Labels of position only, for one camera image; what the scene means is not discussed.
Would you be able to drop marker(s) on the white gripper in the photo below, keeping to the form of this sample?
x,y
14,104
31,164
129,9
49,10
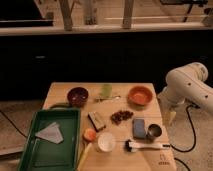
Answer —
x,y
168,110

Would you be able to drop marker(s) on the dark grape bunch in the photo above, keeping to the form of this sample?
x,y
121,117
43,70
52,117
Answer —
x,y
121,115

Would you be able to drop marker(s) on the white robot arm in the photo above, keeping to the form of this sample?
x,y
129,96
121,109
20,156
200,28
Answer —
x,y
186,82

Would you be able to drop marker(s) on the orange bowl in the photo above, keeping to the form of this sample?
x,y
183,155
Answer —
x,y
140,95

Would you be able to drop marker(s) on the purple bowl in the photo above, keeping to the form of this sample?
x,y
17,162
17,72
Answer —
x,y
77,97

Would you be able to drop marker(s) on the small metal cup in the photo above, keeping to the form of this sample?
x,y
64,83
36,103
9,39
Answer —
x,y
154,131

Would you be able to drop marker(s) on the blue sponge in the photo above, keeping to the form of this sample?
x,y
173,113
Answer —
x,y
139,128

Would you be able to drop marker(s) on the green leafy vegetable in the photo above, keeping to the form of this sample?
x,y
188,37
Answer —
x,y
106,91

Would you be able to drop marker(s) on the white cup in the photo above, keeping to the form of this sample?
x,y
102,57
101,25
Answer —
x,y
106,142

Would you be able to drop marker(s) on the brown rectangular block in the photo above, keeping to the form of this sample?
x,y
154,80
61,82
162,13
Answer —
x,y
96,121

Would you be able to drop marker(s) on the orange round fruit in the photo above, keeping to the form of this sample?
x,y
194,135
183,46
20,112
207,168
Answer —
x,y
89,134

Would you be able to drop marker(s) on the yellow banana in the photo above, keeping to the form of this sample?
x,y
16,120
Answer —
x,y
83,156

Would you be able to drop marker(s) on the grey folded cloth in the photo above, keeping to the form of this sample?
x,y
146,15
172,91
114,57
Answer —
x,y
51,133

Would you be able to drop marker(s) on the green plastic tray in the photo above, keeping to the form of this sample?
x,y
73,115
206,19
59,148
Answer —
x,y
42,155

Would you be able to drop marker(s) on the white handled brush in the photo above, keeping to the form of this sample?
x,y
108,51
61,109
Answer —
x,y
133,146

